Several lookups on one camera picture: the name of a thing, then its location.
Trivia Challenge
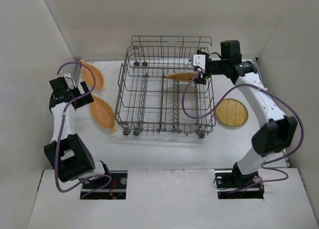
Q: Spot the fish-shaped wicker plate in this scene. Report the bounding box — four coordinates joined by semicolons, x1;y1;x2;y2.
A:
90;95;116;133
80;59;104;91

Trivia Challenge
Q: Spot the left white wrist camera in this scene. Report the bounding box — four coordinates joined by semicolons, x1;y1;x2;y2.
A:
60;73;76;89

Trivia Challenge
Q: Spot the square orange wicker plate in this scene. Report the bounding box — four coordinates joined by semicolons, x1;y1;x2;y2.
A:
165;72;196;82

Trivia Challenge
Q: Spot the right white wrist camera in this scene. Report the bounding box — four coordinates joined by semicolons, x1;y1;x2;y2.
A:
190;54;206;73

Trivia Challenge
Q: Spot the round yellow-green wicker plate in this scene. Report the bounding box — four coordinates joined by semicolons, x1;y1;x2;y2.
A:
215;98;249;127

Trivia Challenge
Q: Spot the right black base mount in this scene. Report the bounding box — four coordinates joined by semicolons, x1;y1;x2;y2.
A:
213;170;265;199

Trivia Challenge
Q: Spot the grey wire dish rack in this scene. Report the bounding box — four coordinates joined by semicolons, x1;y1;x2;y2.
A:
115;35;216;138

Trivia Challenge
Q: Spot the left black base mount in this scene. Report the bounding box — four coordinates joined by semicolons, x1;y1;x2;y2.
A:
80;171;128;200

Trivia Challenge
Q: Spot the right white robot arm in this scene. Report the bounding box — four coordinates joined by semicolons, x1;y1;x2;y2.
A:
191;40;299;188

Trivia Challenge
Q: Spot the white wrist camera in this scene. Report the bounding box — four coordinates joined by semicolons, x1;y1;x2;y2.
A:
60;73;76;89
190;54;206;73

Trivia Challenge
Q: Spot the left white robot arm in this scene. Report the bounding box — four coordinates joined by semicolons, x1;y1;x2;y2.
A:
44;76;112;193

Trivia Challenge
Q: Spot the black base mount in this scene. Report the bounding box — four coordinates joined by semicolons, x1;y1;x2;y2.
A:
213;170;265;199
80;171;128;200

